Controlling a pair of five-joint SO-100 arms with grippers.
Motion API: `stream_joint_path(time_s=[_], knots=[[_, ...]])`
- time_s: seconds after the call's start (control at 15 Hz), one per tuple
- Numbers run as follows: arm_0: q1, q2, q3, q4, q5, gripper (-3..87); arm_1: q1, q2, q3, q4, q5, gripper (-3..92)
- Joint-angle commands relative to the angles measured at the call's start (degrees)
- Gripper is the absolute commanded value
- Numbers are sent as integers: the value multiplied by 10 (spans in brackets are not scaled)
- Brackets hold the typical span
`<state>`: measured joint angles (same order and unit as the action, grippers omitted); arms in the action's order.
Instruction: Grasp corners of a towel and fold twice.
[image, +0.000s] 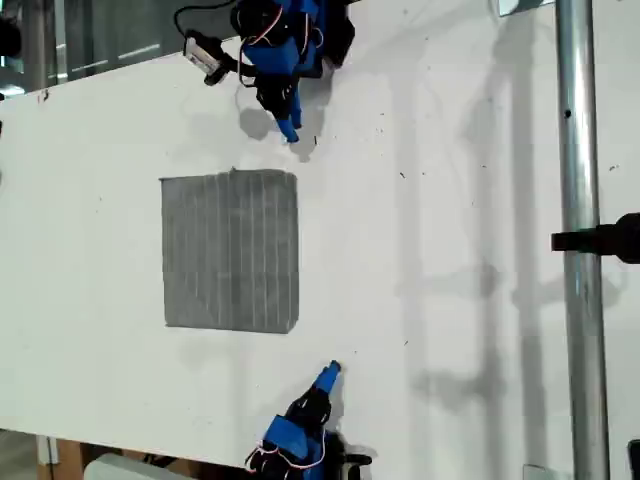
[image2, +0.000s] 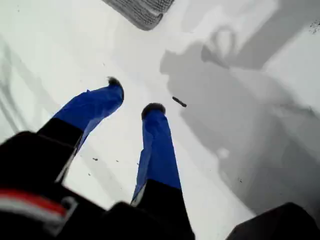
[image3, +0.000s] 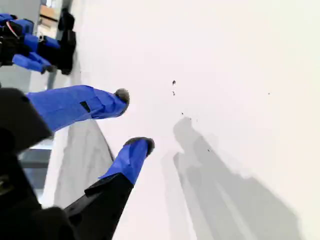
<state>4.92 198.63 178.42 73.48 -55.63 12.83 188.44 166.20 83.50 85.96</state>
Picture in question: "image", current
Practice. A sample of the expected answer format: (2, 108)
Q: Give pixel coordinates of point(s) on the black round object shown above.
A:
(9, 37)

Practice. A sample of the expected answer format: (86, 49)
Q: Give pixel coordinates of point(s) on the black clamp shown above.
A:
(600, 240)

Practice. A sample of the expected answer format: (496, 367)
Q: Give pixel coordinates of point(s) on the black camera stalk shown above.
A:
(222, 70)

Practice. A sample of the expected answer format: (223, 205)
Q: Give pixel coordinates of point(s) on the white plastic container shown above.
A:
(130, 470)

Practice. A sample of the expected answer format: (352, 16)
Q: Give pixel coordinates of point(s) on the steel post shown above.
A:
(580, 150)

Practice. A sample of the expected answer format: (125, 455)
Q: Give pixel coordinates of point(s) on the grey striped towel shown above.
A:
(230, 250)

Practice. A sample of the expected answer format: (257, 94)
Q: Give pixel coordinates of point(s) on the wooden table leg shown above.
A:
(70, 462)

